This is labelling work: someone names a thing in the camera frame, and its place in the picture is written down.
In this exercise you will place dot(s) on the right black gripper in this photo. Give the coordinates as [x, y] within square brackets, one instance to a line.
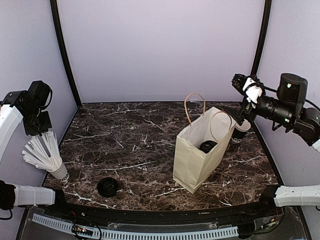
[246, 109]

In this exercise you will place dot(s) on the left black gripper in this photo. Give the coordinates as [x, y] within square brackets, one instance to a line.
[46, 124]

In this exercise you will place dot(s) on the black paper coffee cup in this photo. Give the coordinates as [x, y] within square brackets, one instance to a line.
[207, 146]

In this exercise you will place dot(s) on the cream paper bag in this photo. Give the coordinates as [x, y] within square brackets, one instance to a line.
[200, 146]

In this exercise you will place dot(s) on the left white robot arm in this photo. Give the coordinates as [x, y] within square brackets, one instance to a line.
[16, 107]

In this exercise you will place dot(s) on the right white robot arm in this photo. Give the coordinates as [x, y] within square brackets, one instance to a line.
[304, 122]

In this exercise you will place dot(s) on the white cup with straws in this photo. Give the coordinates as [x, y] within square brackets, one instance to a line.
[43, 152]

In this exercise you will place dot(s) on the black plastic cup lid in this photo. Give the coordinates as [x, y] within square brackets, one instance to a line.
[107, 187]

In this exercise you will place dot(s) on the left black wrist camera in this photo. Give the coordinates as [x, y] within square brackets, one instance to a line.
[42, 92]

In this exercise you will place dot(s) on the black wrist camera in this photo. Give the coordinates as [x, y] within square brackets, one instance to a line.
[292, 89]
[42, 92]

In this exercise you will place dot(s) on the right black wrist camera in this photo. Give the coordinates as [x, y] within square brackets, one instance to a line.
[292, 89]

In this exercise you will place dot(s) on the white slotted cable duct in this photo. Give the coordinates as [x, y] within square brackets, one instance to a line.
[100, 233]

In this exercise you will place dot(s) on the left black frame post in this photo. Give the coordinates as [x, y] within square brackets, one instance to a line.
[63, 51]

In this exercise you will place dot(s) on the black frame post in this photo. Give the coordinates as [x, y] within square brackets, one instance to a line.
[262, 36]
[63, 51]

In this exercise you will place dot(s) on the right black frame post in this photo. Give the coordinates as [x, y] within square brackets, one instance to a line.
[262, 36]

